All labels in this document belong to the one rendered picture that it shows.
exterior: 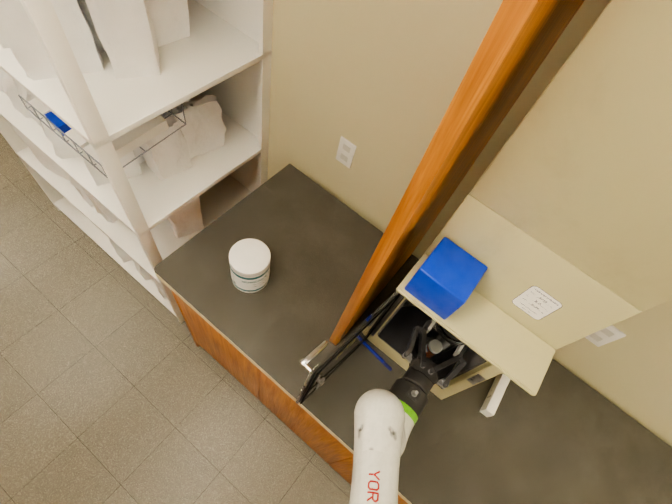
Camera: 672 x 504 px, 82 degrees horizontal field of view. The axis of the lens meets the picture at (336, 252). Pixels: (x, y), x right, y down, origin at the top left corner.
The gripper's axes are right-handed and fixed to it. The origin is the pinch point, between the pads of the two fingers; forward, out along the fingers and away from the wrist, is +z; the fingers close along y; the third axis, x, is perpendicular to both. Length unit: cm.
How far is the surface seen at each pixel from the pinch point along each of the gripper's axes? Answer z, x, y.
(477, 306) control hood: -10.0, -30.9, 3.2
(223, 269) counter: -19, 26, 70
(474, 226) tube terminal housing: -6.8, -45.6, 13.8
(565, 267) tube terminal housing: -7, -50, -2
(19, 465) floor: -117, 121, 104
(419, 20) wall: 37, -50, 53
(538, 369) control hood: -13.6, -30.8, -12.2
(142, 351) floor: -51, 121, 106
